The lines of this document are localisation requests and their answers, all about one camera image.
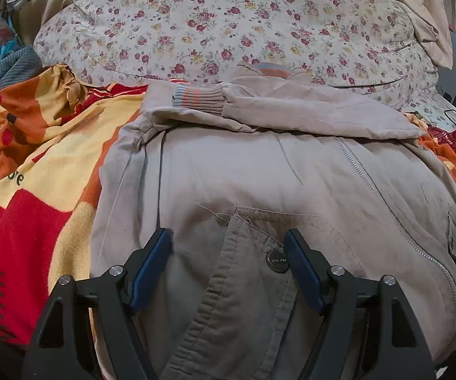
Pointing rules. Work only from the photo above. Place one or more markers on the beige jacket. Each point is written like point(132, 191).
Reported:
point(275, 174)

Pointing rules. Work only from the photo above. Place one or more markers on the grey striped cloth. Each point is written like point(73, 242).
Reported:
point(10, 67)

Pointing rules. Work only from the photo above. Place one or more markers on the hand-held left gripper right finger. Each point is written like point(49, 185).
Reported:
point(303, 269)

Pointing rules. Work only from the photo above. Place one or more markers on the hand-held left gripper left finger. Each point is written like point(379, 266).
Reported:
point(152, 267)

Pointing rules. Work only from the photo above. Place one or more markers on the beige cloth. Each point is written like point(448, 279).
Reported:
point(426, 12)

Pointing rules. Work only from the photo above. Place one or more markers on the floral quilt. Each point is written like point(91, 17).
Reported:
point(220, 27)

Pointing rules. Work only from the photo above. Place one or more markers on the orange yellow red printed blanket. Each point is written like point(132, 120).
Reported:
point(37, 166)

